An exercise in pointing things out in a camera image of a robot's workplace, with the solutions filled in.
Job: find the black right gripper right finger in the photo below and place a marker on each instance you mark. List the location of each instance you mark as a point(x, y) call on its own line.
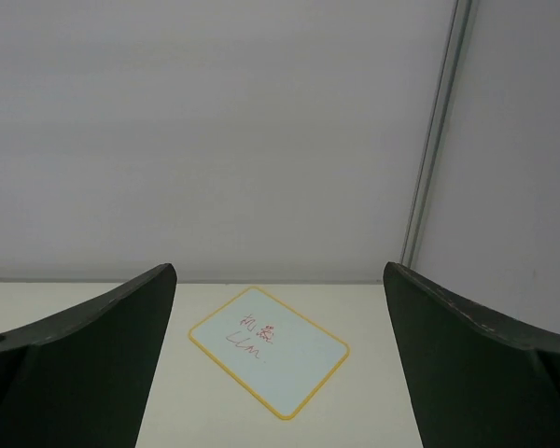
point(476, 377)

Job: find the yellow framed whiteboard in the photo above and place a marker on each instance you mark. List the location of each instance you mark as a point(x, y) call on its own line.
point(278, 355)

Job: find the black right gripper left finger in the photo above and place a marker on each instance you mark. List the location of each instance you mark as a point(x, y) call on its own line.
point(82, 377)

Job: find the aluminium corner post right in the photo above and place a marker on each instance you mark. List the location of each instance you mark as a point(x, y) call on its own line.
point(457, 32)

